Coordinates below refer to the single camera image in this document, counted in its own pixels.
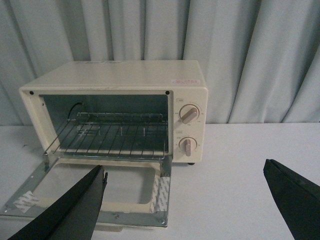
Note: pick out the grey pleated curtain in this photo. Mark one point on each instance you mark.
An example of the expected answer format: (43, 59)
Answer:
(260, 58)

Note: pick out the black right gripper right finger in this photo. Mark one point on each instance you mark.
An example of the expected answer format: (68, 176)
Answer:
(297, 199)

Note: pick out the cream glass oven door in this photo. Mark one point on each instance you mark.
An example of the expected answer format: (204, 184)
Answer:
(136, 195)

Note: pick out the wire oven rack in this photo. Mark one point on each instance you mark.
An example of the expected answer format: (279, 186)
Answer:
(130, 136)

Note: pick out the cream toaster oven body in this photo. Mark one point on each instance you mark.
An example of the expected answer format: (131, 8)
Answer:
(125, 87)

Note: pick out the lower beige oven knob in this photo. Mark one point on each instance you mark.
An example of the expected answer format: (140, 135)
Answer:
(188, 145)

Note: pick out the beige oven knob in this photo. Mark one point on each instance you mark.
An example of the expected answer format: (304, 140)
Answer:
(189, 113)
(188, 145)

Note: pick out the pink warning sticker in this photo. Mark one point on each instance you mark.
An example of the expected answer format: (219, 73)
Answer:
(185, 81)

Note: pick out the upper beige oven knob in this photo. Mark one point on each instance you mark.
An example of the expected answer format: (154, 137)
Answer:
(189, 113)

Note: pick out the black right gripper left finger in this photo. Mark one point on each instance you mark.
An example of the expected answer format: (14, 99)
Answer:
(74, 215)

